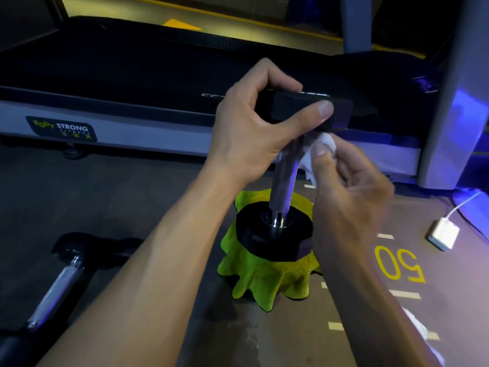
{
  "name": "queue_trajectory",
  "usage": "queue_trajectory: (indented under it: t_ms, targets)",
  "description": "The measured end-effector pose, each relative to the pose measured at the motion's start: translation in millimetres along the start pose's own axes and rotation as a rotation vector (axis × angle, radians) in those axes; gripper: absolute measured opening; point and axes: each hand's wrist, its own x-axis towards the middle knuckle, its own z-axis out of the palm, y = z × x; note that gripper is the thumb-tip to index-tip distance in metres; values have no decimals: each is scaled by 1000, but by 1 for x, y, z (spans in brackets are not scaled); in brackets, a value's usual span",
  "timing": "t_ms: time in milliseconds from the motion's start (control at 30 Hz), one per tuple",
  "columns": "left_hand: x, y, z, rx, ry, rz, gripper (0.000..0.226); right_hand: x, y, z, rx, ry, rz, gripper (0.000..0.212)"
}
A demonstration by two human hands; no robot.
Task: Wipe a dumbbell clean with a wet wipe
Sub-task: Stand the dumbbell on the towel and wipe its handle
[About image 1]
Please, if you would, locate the white wipe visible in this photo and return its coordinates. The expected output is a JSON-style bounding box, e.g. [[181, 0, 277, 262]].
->
[[297, 132, 338, 188]]

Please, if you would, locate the grey treadmill upright post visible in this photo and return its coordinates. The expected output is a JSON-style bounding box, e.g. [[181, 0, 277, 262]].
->
[[416, 0, 489, 190], [339, 0, 373, 55]]

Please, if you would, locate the person's left hand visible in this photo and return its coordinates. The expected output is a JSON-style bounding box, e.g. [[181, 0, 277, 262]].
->
[[206, 58, 335, 188]]

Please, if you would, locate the yellow-green microfibre cloth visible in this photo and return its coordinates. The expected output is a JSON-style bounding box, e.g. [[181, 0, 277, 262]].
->
[[217, 189, 324, 312]]

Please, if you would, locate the black dumbbell with chrome handle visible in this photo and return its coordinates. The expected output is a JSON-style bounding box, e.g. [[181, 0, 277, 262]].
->
[[235, 87, 354, 263], [0, 232, 143, 367]]

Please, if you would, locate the person's left forearm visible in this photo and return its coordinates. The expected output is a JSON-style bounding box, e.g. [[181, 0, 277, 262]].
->
[[36, 170, 253, 367]]

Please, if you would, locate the white cable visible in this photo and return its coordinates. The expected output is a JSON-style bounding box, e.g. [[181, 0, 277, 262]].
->
[[445, 191, 482, 223]]

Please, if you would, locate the white power adapter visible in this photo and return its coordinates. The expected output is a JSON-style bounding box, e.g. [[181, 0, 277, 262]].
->
[[427, 218, 460, 252]]

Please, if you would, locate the person's right hand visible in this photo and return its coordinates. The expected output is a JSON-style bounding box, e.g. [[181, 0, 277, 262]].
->
[[310, 139, 396, 262]]

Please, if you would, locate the person's right forearm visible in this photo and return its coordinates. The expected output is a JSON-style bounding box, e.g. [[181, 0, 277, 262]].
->
[[311, 229, 448, 367]]

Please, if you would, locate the black and grey treadmill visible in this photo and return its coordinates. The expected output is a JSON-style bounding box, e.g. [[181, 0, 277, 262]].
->
[[0, 15, 440, 188]]

